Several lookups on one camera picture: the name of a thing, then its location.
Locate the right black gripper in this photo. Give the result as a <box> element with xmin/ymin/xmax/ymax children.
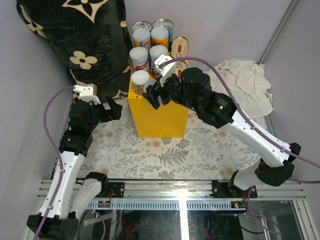
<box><xmin>142</xmin><ymin>69</ymin><xmax>201</xmax><ymax>112</ymax></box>

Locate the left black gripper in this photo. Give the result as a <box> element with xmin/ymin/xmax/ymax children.
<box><xmin>87</xmin><ymin>96</ymin><xmax>123</xmax><ymax>134</ymax></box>

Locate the silver can with clear lid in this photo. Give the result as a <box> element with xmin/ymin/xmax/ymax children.
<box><xmin>143</xmin><ymin>79</ymin><xmax>158</xmax><ymax>93</ymax></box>

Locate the can with white lid back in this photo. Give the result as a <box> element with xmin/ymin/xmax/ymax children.
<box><xmin>131</xmin><ymin>70</ymin><xmax>150</xmax><ymax>96</ymax></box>

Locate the can with white lid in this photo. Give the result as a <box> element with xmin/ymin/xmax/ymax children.
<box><xmin>129</xmin><ymin>46</ymin><xmax>150</xmax><ymax>72</ymax></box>
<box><xmin>149</xmin><ymin>45</ymin><xmax>168</xmax><ymax>73</ymax></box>
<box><xmin>131</xmin><ymin>70</ymin><xmax>150</xmax><ymax>96</ymax></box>

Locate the can with white lid front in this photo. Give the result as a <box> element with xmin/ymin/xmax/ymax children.
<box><xmin>129</xmin><ymin>46</ymin><xmax>150</xmax><ymax>72</ymax></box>

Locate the gold oval tin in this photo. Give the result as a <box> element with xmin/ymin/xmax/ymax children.
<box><xmin>174</xmin><ymin>60</ymin><xmax>188</xmax><ymax>79</ymax></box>
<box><xmin>170</xmin><ymin>36</ymin><xmax>189</xmax><ymax>59</ymax></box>

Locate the tall porridge can plastic lid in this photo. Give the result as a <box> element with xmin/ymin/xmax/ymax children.
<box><xmin>132</xmin><ymin>28</ymin><xmax>151</xmax><ymax>51</ymax></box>

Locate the yellow orange can plastic lid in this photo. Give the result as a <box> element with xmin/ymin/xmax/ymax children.
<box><xmin>150</xmin><ymin>26</ymin><xmax>169</xmax><ymax>48</ymax></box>

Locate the blue soup can top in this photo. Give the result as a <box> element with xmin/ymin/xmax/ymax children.
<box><xmin>131</xmin><ymin>21</ymin><xmax>153</xmax><ymax>32</ymax></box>

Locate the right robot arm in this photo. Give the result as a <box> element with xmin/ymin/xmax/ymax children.
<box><xmin>143</xmin><ymin>67</ymin><xmax>301</xmax><ymax>198</ymax></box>

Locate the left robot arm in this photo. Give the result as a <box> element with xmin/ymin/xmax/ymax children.
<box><xmin>26</xmin><ymin>96</ymin><xmax>122</xmax><ymax>240</ymax></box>

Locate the yellow wooden shelf cabinet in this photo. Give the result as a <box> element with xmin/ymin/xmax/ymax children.
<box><xmin>128</xmin><ymin>68</ymin><xmax>188</xmax><ymax>138</ymax></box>

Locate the black floral plush blanket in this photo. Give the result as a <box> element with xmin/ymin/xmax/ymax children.
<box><xmin>16</xmin><ymin>0</ymin><xmax>133</xmax><ymax>100</ymax></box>

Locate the floral patterned table mat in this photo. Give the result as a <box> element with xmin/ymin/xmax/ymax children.
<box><xmin>77</xmin><ymin>81</ymin><xmax>259</xmax><ymax>180</ymax></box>

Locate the white crumpled cloth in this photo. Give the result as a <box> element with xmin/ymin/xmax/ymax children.
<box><xmin>215</xmin><ymin>58</ymin><xmax>273</xmax><ymax>118</ymax></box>

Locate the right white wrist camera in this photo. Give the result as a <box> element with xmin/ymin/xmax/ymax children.
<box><xmin>152</xmin><ymin>53</ymin><xmax>175</xmax><ymax>87</ymax></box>

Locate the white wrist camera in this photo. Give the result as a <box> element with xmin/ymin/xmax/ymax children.
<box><xmin>152</xmin><ymin>53</ymin><xmax>175</xmax><ymax>87</ymax></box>
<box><xmin>73</xmin><ymin>84</ymin><xmax>101</xmax><ymax>105</ymax></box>

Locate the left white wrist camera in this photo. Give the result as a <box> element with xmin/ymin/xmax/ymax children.
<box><xmin>73</xmin><ymin>84</ymin><xmax>101</xmax><ymax>105</ymax></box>

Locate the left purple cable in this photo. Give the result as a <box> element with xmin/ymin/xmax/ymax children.
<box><xmin>32</xmin><ymin>86</ymin><xmax>76</xmax><ymax>240</ymax></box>

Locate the purple cable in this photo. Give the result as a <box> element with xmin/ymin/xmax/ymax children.
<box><xmin>32</xmin><ymin>86</ymin><xmax>76</xmax><ymax>240</ymax></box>
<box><xmin>161</xmin><ymin>56</ymin><xmax>320</xmax><ymax>236</ymax></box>

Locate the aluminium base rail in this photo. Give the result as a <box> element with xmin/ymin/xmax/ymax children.
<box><xmin>24</xmin><ymin>177</ymin><xmax>318</xmax><ymax>240</ymax></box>

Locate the aluminium corner post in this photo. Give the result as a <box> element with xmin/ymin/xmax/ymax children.
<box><xmin>258</xmin><ymin>0</ymin><xmax>301</xmax><ymax>64</ymax></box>

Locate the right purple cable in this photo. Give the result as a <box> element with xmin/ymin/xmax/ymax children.
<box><xmin>161</xmin><ymin>56</ymin><xmax>320</xmax><ymax>236</ymax></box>

